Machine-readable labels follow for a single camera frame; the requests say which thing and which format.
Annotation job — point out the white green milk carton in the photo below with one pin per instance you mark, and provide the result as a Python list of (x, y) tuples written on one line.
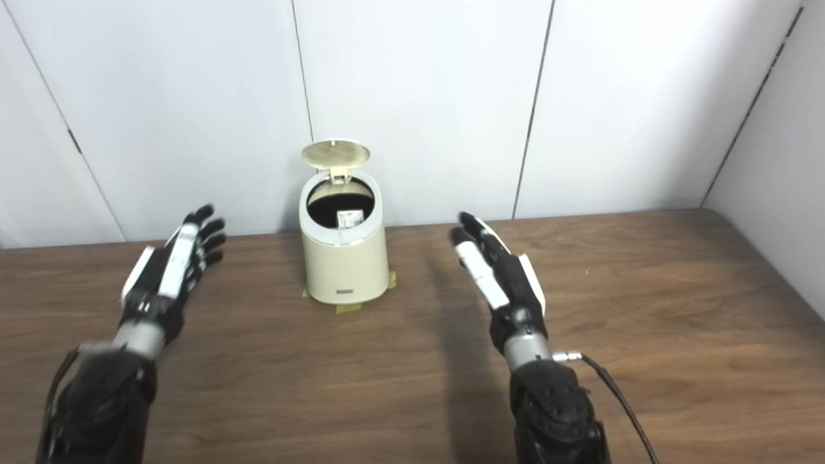
[(351, 219)]

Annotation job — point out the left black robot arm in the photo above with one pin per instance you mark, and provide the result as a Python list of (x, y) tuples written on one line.
[(103, 406)]

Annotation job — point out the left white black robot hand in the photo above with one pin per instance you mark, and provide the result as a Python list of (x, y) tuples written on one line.
[(164, 277)]

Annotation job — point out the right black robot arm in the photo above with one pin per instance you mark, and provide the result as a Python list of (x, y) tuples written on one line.
[(554, 412)]

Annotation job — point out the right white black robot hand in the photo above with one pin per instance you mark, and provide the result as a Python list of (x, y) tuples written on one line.
[(506, 277)]

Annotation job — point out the wide yellow tape piece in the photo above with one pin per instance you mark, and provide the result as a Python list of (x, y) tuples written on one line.
[(349, 309)]

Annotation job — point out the cream-colored bin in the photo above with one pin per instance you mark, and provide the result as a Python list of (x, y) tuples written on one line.
[(345, 270)]

